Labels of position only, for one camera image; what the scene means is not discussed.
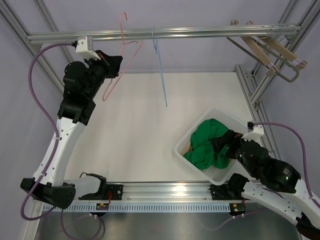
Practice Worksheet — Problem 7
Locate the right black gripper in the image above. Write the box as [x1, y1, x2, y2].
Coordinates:
[209, 128, 257, 177]

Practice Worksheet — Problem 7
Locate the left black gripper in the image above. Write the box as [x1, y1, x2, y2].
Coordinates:
[83, 50, 122, 99]

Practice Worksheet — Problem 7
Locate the pink wire hanger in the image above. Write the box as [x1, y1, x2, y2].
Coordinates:
[102, 12, 143, 102]

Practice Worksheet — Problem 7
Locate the green t shirt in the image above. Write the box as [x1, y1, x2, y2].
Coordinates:
[183, 118, 230, 171]

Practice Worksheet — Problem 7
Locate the beige t shirt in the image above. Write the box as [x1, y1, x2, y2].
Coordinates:
[180, 142, 193, 156]

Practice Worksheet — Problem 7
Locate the blue wire hanger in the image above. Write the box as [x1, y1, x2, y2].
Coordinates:
[151, 27, 168, 107]

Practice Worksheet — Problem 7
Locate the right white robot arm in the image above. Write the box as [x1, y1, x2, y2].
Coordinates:
[210, 125, 320, 240]

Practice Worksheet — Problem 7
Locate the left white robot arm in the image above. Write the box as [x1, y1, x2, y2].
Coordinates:
[20, 50, 123, 210]

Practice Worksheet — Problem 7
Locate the wooden hanger front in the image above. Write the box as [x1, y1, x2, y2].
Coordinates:
[229, 19, 281, 77]

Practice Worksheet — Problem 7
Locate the wooden hanger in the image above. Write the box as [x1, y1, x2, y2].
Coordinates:
[254, 36, 308, 70]
[229, 19, 281, 77]

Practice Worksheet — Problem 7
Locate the grey plastic hanger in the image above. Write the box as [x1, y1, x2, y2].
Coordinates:
[226, 36, 301, 83]

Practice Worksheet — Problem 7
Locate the wooden hanger rear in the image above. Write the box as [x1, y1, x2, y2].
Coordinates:
[254, 36, 308, 70]

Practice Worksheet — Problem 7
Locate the white plastic basket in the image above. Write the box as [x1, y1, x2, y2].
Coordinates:
[174, 108, 247, 186]

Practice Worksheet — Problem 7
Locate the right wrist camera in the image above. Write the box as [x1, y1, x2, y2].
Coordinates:
[241, 121, 265, 141]

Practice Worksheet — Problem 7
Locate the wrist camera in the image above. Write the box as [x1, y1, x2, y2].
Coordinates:
[241, 121, 265, 141]
[75, 35, 101, 61]

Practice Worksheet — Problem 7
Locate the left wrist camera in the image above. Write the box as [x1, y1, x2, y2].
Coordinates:
[75, 35, 101, 61]

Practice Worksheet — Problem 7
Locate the aluminium hanging rail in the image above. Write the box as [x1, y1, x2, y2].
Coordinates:
[27, 24, 301, 44]

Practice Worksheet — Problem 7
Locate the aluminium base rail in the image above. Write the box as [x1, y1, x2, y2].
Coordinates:
[32, 181, 281, 202]

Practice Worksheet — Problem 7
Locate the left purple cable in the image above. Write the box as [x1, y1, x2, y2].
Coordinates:
[20, 41, 105, 240]

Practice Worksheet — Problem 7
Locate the purple cable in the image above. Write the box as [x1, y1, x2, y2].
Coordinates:
[202, 121, 320, 230]
[20, 41, 105, 240]

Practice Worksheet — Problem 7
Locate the white slotted cable duct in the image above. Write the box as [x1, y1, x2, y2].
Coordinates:
[43, 202, 231, 213]

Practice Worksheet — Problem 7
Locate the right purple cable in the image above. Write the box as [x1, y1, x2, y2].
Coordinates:
[202, 121, 320, 230]

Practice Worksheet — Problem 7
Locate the left aluminium frame post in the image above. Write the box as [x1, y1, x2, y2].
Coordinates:
[0, 0, 64, 94]

